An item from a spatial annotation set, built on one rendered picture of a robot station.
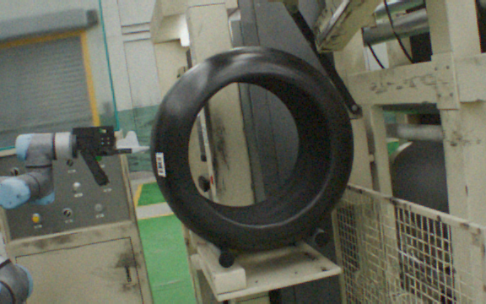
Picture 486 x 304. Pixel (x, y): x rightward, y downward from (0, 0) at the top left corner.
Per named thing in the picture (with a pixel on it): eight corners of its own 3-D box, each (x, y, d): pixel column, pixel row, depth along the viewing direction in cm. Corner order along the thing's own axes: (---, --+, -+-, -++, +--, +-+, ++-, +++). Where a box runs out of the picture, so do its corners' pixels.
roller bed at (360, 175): (316, 200, 200) (305, 122, 197) (351, 192, 203) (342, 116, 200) (336, 209, 181) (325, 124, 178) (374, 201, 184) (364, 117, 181)
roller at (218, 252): (200, 225, 176) (213, 225, 177) (201, 239, 176) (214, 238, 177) (218, 252, 142) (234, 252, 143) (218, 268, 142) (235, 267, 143)
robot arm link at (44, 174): (16, 208, 134) (13, 167, 133) (35, 199, 145) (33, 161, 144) (42, 209, 134) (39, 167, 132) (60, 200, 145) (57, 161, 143)
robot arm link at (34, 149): (21, 162, 143) (19, 133, 142) (59, 160, 145) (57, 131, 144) (15, 166, 135) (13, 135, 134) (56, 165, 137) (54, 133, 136)
